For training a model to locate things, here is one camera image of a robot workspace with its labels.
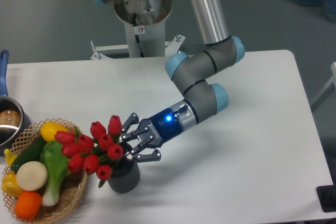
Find dark green cucumber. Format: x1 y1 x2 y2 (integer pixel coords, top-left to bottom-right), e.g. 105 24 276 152
10 135 47 173

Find steel saucepan blue handle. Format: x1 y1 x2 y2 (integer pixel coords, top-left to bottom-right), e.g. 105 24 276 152
1 49 31 156

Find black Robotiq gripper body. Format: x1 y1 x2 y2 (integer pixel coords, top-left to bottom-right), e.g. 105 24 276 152
138 108 182 148

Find white frame at right edge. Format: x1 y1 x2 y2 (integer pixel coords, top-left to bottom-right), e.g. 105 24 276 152
310 62 335 113

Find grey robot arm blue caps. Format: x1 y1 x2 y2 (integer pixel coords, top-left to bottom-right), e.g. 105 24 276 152
94 0 245 162

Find orange fruit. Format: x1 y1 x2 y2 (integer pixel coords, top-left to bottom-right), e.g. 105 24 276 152
14 191 42 220

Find dark grey ribbed vase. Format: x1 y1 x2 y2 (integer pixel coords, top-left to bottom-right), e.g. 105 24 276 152
108 157 140 194

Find woven wicker basket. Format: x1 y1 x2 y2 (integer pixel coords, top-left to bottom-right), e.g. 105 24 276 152
1 119 87 223

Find green bok choy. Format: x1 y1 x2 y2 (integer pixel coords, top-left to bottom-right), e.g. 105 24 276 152
40 141 68 207

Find yellow banana tip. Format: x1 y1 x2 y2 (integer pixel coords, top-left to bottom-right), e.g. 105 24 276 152
4 148 18 167

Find yellow bell pepper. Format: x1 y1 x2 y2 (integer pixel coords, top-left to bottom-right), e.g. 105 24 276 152
1 172 24 198

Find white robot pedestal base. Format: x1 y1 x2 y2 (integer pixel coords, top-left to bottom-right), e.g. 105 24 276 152
91 0 185 59

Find red tulip bouquet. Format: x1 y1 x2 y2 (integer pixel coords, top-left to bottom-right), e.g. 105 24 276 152
55 115 124 188

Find cream round bun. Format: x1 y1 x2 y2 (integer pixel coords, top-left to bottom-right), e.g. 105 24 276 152
16 161 48 191

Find yellow squash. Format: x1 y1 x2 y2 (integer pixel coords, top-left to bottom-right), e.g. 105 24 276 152
40 122 69 142

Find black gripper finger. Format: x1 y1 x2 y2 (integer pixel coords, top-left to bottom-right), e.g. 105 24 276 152
125 137 161 162
120 112 148 142

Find black device at table edge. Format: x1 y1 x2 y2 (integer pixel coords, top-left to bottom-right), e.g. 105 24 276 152
316 185 335 212

